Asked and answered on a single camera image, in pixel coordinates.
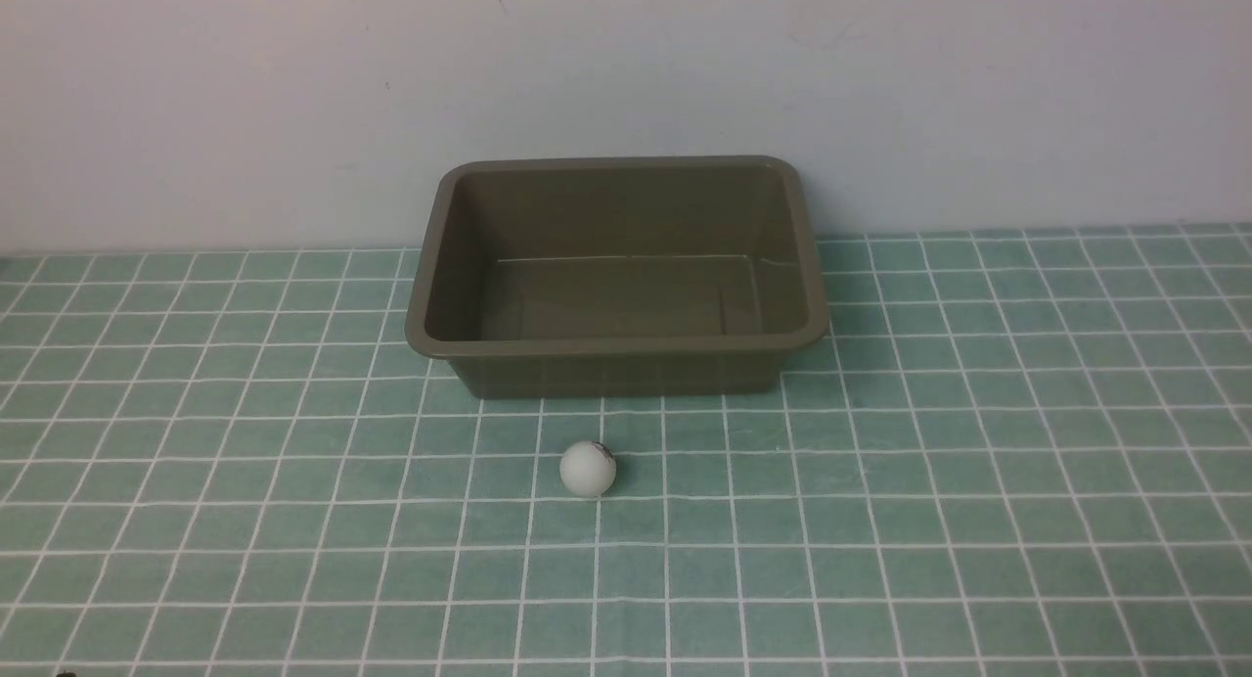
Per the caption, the white table-tennis ball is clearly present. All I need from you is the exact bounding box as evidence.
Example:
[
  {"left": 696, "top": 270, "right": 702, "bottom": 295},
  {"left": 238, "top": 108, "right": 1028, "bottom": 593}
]
[{"left": 558, "top": 440, "right": 617, "bottom": 499}]

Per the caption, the olive green plastic bin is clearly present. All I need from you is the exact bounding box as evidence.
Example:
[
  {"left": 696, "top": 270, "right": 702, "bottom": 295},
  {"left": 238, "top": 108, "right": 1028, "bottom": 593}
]
[{"left": 404, "top": 156, "right": 830, "bottom": 399}]

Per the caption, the green checkered tablecloth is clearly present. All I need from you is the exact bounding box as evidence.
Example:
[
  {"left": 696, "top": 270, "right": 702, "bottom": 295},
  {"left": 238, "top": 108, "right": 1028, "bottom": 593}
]
[{"left": 1, "top": 223, "right": 1251, "bottom": 676}]

